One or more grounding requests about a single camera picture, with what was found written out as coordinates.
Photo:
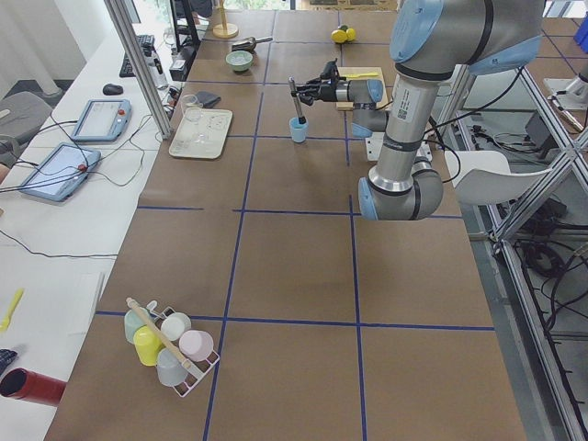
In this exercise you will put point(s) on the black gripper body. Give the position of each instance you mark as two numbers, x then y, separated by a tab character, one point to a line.
326	90

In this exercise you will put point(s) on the steel muddler stick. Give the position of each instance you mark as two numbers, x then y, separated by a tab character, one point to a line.
296	100

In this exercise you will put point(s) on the light blue cup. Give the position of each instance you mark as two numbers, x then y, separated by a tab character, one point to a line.
298	130

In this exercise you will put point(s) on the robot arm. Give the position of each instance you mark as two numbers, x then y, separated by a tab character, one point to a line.
429	40

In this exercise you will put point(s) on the yellow lemon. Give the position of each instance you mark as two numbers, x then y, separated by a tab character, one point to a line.
350	34

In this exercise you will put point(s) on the white cup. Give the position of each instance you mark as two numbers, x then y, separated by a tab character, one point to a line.
175	325

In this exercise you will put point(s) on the pink cup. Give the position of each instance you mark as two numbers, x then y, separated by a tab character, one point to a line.
196	345

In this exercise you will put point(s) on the mint green cup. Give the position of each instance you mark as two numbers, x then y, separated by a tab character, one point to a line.
131	324

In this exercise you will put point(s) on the yellow cup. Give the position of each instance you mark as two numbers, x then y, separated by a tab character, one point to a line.
147	346

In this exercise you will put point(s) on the grey cup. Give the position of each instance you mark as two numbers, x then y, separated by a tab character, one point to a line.
169	370

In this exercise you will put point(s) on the wooden cutting board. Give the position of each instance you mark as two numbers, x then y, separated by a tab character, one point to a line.
374	81

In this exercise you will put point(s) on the green lime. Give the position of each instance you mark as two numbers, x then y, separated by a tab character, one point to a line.
339	35

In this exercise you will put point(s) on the steel ice scoop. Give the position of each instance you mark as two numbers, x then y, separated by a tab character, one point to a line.
249	44

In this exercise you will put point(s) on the green bowl of ice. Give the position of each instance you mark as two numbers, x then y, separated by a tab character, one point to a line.
239	61

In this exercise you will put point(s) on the wooden mug tree stand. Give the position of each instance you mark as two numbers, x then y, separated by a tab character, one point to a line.
224	30

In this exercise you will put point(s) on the grey folded cloth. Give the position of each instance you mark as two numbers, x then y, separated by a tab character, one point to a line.
207	99

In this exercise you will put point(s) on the beige serving tray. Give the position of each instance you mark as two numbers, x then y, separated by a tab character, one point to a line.
215	124

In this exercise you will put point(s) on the clear wine glass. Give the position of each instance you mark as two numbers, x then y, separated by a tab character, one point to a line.
192	115

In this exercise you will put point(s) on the white chair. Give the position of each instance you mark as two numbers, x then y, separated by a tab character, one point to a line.
485	177

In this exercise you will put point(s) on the black computer mouse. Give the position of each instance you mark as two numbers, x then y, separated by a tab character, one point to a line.
112	90

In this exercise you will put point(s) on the far teach pendant tablet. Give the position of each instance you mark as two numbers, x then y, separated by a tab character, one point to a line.
102	120

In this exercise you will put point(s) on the teach pendant tablet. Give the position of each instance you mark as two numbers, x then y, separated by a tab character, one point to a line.
59	175
102	120

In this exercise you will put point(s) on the near teach pendant tablet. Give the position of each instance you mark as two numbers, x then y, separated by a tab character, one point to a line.
59	175

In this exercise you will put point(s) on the yellow plastic spatula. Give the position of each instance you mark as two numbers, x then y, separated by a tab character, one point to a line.
6	319

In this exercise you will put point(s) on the red cylinder tube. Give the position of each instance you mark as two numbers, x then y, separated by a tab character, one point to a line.
27	385

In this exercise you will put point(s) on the aluminium frame post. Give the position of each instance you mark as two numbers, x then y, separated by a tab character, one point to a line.
122	24

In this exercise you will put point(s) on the wooden rack handle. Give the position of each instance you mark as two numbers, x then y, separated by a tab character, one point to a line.
136	307

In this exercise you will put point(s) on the white wire cup rack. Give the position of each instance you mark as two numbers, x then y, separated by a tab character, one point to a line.
198	369

